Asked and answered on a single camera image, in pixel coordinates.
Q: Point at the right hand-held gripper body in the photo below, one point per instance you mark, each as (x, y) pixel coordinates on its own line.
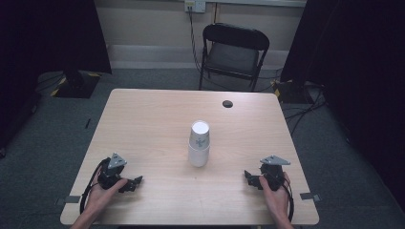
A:
(273, 175)

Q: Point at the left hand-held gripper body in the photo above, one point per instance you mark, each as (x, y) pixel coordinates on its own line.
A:
(111, 173)

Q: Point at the person's right hand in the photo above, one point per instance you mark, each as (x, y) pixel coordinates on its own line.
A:
(275, 200)

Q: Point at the person's left hand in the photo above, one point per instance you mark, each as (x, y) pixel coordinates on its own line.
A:
(100, 197)

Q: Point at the grey tape strip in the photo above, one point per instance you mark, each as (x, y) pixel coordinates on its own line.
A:
(69, 200)
(310, 196)

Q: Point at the plain white paper cup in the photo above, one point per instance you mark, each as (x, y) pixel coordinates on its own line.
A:
(198, 157)

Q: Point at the white printed paper cup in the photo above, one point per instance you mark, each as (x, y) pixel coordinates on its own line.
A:
(200, 135)

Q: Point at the black table grommet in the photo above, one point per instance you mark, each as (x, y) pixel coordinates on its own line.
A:
(227, 104)

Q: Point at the black stand base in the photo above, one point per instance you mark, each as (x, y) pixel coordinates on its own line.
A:
(293, 91)
(76, 85)

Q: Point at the black folding chair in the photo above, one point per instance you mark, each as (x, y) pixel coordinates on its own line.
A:
(234, 57)

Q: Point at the black curtain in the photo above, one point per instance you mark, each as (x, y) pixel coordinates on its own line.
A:
(47, 38)
(359, 63)

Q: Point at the white wall socket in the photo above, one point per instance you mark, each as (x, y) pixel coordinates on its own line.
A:
(195, 5)

